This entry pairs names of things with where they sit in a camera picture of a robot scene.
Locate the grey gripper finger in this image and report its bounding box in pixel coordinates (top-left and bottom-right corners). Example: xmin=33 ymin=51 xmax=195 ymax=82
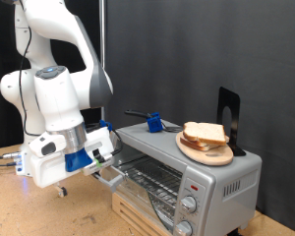
xmin=90 ymin=171 xmax=105 ymax=182
xmin=53 ymin=183 xmax=69 ymax=198

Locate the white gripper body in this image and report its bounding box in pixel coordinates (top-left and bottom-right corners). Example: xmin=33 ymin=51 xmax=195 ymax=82
xmin=29 ymin=126 xmax=116 ymax=189

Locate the glass oven door with handle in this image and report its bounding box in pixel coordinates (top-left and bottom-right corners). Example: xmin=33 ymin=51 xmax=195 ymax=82
xmin=96 ymin=163 xmax=180 ymax=234

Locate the blue block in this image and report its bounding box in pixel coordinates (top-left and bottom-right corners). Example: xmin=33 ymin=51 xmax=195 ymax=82
xmin=147 ymin=111 xmax=164 ymax=133

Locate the silver oven knob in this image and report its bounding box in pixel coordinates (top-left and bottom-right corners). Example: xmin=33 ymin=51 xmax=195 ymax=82
xmin=180 ymin=196 xmax=199 ymax=214
xmin=175 ymin=220 xmax=194 ymax=236

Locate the silver toaster oven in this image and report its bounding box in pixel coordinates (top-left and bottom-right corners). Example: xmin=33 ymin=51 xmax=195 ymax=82
xmin=112 ymin=119 xmax=264 ymax=236

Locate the white bread slice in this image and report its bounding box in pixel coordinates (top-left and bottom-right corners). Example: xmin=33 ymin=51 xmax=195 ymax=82
xmin=179 ymin=136 xmax=231 ymax=152
xmin=182 ymin=121 xmax=228 ymax=147

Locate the round wooden board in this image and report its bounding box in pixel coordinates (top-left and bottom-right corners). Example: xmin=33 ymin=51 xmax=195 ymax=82
xmin=175 ymin=131 xmax=235 ymax=166

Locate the vertical metal pole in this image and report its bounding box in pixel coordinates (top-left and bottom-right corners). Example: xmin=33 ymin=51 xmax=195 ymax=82
xmin=99 ymin=0 xmax=107 ymax=122

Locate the black metal bookend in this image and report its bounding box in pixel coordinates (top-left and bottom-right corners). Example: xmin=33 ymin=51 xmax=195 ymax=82
xmin=216 ymin=87 xmax=248 ymax=157

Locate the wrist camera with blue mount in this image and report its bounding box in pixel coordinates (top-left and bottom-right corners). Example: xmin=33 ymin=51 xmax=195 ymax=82
xmin=64 ymin=147 xmax=115 ymax=177

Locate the grey plug base cable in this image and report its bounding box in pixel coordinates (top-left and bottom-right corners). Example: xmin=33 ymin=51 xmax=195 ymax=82
xmin=0 ymin=150 xmax=23 ymax=160

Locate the black base cable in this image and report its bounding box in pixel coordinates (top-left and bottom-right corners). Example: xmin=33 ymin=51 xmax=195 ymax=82
xmin=0 ymin=160 xmax=18 ymax=168

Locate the wire oven rack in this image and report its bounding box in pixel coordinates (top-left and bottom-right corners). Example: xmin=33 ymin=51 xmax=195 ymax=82
xmin=124 ymin=156 xmax=183 ymax=210

